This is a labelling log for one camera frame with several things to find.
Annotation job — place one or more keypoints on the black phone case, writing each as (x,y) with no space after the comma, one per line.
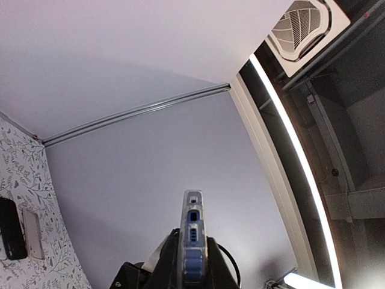
(12,236)

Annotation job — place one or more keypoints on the right aluminium frame post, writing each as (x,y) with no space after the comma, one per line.
(133,112)

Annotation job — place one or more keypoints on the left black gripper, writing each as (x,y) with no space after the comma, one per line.
(161,268)

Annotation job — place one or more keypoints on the white clear phone case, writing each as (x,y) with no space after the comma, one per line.
(33,235)

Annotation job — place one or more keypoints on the phone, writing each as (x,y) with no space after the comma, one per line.
(192,257)

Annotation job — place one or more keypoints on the ceiling air vent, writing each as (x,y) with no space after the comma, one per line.
(304,30)

